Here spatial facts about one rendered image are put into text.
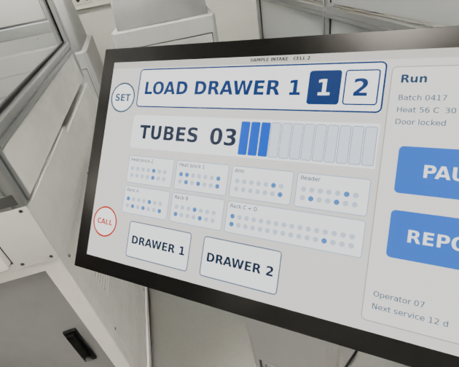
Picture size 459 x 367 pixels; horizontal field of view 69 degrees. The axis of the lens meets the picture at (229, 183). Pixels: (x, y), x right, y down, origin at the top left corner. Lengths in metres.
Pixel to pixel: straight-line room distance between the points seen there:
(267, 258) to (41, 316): 0.74
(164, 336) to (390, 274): 1.31
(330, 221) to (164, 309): 1.37
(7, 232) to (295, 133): 0.62
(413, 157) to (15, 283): 0.83
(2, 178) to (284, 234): 0.54
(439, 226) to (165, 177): 0.29
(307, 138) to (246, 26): 3.58
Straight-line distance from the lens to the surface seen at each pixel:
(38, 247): 0.82
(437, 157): 0.35
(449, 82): 0.37
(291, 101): 0.37
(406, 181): 0.35
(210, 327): 1.54
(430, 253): 0.35
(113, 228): 0.47
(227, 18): 3.85
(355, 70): 0.37
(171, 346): 1.54
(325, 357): 0.64
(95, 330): 1.04
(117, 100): 0.49
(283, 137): 0.36
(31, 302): 0.96
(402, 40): 0.38
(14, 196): 0.74
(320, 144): 0.35
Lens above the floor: 1.29
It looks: 35 degrees down
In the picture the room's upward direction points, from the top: 11 degrees counter-clockwise
